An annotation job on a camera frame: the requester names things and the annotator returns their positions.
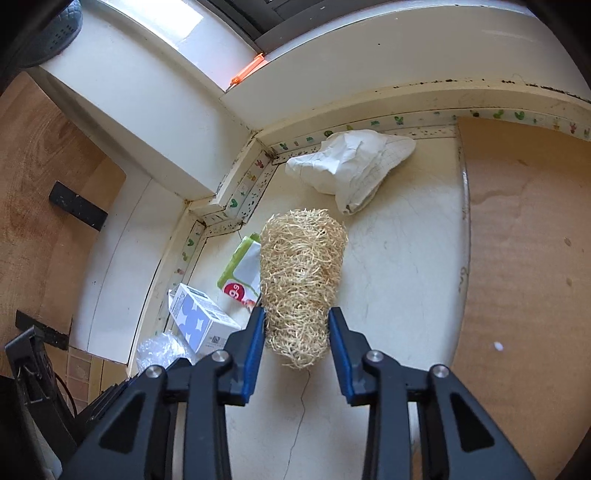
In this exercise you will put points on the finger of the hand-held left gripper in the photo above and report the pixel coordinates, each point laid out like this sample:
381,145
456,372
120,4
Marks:
111,399

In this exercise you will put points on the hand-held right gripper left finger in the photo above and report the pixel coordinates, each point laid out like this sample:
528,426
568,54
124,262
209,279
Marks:
255,350

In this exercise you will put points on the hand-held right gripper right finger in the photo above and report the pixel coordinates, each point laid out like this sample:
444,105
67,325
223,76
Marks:
339,355

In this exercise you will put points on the beige loofah sponge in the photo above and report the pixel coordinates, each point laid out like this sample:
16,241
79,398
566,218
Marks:
300,277

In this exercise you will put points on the white and blue carton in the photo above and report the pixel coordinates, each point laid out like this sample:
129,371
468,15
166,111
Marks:
198,318

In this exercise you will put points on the crumpled clear plastic bag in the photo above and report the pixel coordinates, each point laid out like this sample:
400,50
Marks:
159,353

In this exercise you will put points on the green and white packet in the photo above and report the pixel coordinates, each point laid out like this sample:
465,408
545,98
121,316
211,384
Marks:
242,272

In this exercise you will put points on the crumpled white paper bag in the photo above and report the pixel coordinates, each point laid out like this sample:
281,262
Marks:
351,166

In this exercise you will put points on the brown cardboard sheet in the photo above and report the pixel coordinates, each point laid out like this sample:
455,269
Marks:
531,277

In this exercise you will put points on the dark framed window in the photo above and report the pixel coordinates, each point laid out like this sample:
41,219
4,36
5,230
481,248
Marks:
272,18

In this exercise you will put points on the grey perforated basket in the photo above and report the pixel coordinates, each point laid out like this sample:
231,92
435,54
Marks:
51,27

